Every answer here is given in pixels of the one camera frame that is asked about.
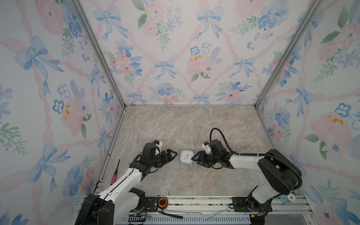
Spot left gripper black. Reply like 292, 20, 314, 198
149, 148, 177, 168

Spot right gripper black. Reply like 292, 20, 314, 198
191, 150, 220, 167

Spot light blue alarm clock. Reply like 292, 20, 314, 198
180, 149, 195, 166

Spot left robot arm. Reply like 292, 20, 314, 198
75, 140, 178, 225

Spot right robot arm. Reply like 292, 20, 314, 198
191, 139, 303, 214

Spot red black screwdriver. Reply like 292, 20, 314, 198
111, 160, 120, 185

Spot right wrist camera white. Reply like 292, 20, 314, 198
202, 142, 212, 154

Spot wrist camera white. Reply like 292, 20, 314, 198
153, 140, 163, 154
202, 142, 212, 154

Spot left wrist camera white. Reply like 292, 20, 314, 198
153, 140, 163, 154

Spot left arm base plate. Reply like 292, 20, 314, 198
125, 196, 161, 214

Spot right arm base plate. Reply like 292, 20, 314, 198
229, 197, 273, 214

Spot aluminium front rail frame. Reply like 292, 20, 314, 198
116, 196, 319, 225

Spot clear plastic item on rail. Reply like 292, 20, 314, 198
280, 194, 296, 205

